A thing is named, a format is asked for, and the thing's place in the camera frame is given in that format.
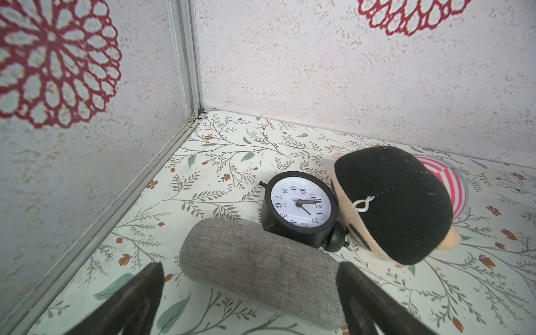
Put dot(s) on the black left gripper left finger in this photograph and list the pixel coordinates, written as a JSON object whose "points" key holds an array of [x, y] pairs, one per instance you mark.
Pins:
{"points": [[130, 310]]}

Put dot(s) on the grey fabric glasses case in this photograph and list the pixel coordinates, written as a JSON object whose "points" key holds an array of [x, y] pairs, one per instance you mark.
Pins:
{"points": [[273, 271]]}

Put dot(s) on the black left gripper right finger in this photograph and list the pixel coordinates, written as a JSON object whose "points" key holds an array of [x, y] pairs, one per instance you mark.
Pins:
{"points": [[368, 309]]}

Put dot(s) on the black alarm clock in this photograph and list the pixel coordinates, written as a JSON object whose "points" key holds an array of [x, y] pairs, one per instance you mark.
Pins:
{"points": [[302, 208]]}

